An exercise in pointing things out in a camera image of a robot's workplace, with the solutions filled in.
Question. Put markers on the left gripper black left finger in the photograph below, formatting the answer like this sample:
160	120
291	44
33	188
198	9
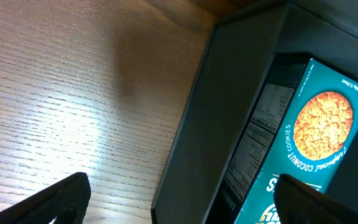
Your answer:
63	202

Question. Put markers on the teal cookie box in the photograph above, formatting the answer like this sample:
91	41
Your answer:
302	123

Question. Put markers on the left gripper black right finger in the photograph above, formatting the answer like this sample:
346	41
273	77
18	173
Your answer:
298	203

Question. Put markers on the black gift box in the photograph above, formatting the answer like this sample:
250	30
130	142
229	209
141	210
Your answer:
236	61

